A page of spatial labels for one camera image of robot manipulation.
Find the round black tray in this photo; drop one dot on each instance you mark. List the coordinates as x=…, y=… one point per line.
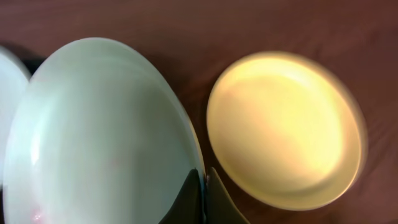
x=32, y=64

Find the mint plate with zigzag stain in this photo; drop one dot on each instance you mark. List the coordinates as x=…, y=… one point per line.
x=98, y=137

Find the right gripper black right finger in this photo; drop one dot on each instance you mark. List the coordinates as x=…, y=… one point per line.
x=220, y=208

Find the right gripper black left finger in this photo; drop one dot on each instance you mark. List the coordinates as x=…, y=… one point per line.
x=187, y=207

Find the yellow plate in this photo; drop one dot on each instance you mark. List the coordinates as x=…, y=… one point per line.
x=286, y=130

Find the mint plate with loop stain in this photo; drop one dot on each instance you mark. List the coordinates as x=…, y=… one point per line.
x=14, y=80

